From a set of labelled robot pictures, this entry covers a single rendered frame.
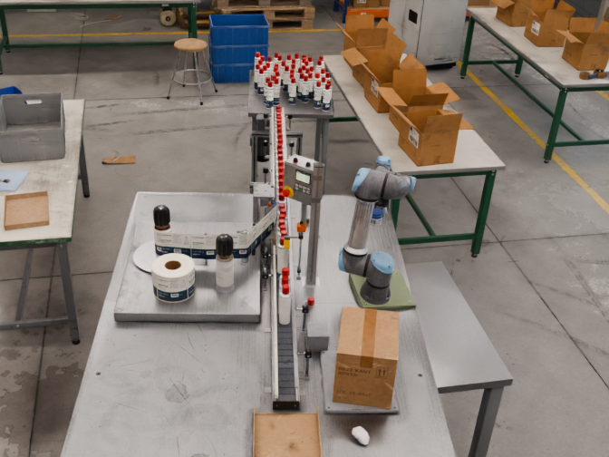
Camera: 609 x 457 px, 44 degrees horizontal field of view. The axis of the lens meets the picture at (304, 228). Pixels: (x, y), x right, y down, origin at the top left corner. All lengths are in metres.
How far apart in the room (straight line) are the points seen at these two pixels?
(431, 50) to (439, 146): 3.91
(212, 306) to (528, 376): 2.09
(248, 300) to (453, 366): 0.99
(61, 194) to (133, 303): 1.28
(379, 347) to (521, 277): 2.70
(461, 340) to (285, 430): 0.99
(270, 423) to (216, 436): 0.22
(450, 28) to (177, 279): 6.07
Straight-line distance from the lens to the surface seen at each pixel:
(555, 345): 5.08
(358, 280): 3.81
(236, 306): 3.59
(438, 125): 5.03
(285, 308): 3.42
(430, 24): 8.82
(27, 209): 4.61
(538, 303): 5.40
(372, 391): 3.13
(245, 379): 3.29
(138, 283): 3.76
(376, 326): 3.14
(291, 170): 3.54
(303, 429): 3.10
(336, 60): 6.86
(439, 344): 3.57
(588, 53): 7.31
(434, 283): 3.93
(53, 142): 5.07
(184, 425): 3.12
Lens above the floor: 3.11
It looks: 33 degrees down
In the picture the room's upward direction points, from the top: 3 degrees clockwise
